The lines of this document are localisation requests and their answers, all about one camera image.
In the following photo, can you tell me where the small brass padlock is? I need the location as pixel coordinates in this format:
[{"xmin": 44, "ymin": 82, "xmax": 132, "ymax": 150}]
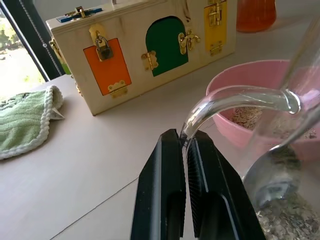
[{"xmin": 94, "ymin": 34, "xmax": 113, "ymax": 62}]

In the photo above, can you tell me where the silver metal spoon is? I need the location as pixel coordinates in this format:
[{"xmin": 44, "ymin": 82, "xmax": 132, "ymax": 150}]
[{"xmin": 242, "ymin": 103, "xmax": 320, "ymax": 209}]

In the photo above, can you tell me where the wooden lock box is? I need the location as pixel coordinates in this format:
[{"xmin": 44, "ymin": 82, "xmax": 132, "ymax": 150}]
[{"xmin": 45, "ymin": 0, "xmax": 237, "ymax": 117}]

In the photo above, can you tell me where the green white towel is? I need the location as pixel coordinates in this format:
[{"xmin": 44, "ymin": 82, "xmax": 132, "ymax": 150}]
[{"xmin": 0, "ymin": 85, "xmax": 66, "ymax": 161}]

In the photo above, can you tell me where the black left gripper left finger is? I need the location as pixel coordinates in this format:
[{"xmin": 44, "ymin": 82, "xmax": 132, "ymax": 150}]
[{"xmin": 129, "ymin": 128, "xmax": 187, "ymax": 240}]

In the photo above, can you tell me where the clear glass mug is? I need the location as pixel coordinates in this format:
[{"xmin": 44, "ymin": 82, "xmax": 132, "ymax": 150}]
[{"xmin": 178, "ymin": 14, "xmax": 320, "ymax": 240}]

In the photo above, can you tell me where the orange liquid glass container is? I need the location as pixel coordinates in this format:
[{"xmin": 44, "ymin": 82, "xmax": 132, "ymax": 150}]
[{"xmin": 235, "ymin": 0, "xmax": 277, "ymax": 33}]

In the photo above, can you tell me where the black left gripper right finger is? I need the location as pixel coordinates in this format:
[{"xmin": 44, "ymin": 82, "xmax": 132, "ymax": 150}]
[{"xmin": 186, "ymin": 130, "xmax": 266, "ymax": 240}]

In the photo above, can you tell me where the black window frame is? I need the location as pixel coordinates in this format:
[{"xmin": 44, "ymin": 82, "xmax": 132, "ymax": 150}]
[{"xmin": 0, "ymin": 0, "xmax": 66, "ymax": 82}]

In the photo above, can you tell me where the pink plastic bowl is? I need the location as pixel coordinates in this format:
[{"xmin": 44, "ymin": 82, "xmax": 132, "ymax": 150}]
[{"xmin": 205, "ymin": 59, "xmax": 320, "ymax": 161}]

